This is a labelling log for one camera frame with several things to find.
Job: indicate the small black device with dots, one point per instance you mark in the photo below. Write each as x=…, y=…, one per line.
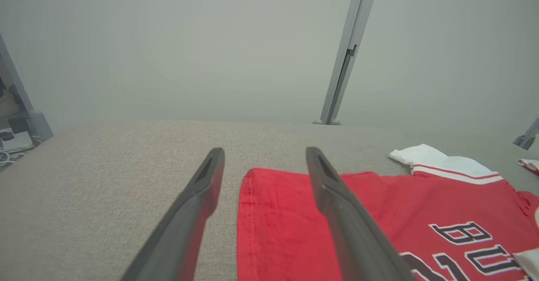
x=5, y=136

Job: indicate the grey rounded post foot cap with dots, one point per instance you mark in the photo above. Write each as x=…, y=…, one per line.
x=318, y=122
x=334, y=122

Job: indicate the red jersey shirt white sleeves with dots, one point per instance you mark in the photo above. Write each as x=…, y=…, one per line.
x=286, y=222

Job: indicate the grey aluminium partition post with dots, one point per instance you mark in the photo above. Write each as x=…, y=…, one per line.
x=349, y=49
x=36, y=123

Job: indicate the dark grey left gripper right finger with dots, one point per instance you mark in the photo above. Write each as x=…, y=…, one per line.
x=353, y=230

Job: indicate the white flat box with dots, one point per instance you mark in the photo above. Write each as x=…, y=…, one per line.
x=19, y=143

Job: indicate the red and white jersey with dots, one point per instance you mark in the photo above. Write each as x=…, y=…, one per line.
x=531, y=165

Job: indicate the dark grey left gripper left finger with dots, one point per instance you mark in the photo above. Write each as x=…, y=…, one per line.
x=185, y=222

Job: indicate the slanted grey metal frame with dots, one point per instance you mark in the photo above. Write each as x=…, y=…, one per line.
x=526, y=137

